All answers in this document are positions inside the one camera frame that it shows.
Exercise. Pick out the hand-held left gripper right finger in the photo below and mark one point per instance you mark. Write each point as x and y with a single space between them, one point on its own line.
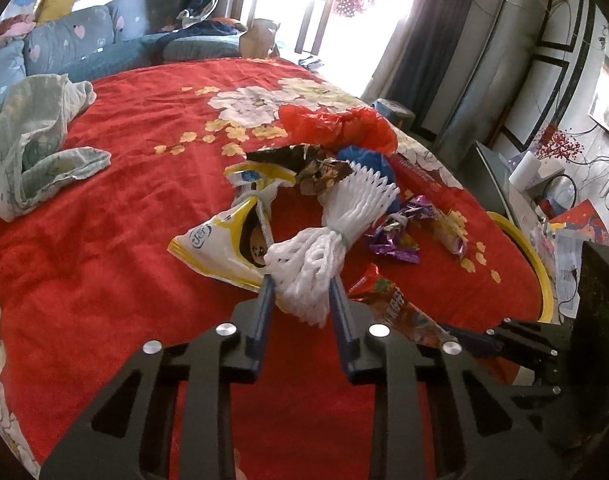
338 305

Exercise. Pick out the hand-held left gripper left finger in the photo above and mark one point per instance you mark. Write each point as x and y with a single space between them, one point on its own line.
265 295

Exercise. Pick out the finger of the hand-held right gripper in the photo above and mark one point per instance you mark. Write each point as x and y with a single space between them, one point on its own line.
554 402
477 344

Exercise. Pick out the orange snack wrapper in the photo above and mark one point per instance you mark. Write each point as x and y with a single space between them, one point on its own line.
399 310

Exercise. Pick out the white foam fruit net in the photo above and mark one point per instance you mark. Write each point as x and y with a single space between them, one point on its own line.
344 200

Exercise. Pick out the black shiny snack wrapper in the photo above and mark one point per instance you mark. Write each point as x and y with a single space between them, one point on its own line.
284 157

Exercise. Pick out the yellow snack packet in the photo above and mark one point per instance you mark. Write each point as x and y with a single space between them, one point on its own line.
209 245

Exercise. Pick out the purple candy wrapper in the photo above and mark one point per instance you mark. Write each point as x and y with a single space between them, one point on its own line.
389 245

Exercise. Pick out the yellow hoop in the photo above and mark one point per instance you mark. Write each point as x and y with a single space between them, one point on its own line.
534 260

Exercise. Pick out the clear gold wrapper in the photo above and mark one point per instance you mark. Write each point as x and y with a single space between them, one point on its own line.
452 232

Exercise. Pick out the red floral blanket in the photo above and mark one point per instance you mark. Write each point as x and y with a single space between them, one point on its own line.
134 285

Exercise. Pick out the blue plastic bag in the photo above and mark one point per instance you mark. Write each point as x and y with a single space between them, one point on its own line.
369 156

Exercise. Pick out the long red packet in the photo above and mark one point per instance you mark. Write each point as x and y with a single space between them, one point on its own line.
419 175

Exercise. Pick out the white paper roll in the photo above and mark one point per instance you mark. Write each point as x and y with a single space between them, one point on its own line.
524 170

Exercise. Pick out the grey panel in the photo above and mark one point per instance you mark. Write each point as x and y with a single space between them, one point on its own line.
489 175

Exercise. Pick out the red plastic bag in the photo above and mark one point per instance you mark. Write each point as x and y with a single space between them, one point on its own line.
334 125

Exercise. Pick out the red artificial flowers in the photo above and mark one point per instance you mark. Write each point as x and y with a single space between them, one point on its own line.
561 142

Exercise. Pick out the blue stool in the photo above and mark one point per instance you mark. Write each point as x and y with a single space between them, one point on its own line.
394 112

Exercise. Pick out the brown paper bag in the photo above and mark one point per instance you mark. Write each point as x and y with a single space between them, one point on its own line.
258 39

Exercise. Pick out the dark clothes pile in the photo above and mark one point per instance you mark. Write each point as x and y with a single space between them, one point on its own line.
209 25

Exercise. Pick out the white standing air conditioner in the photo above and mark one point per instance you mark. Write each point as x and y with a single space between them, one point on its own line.
499 60

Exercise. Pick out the dark grey curtain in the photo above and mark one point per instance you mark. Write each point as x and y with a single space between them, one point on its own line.
424 35

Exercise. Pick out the light green cloth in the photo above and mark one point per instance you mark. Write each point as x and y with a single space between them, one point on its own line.
34 125

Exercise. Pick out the blue sofa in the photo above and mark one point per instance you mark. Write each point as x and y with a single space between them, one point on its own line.
74 40

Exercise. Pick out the yellow pillow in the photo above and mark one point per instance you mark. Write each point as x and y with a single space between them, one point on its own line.
57 7

